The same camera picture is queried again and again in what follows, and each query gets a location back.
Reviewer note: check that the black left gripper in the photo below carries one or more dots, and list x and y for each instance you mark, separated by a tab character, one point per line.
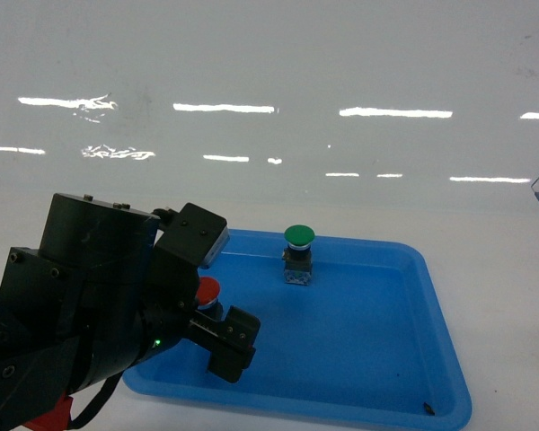
170	299

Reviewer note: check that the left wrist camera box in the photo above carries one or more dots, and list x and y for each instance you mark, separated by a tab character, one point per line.
194	234

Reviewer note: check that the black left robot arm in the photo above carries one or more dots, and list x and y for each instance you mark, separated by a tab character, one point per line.
108	288

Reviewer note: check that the red mushroom push button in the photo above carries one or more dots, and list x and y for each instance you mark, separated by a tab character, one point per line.
208	298

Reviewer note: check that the small dark debris chip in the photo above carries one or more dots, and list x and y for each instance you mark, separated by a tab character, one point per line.
428	409

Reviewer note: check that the blue plastic tray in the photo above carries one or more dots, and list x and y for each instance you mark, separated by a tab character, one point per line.
365	344

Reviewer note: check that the green mushroom push button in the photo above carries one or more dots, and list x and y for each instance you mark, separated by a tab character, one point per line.
297	256

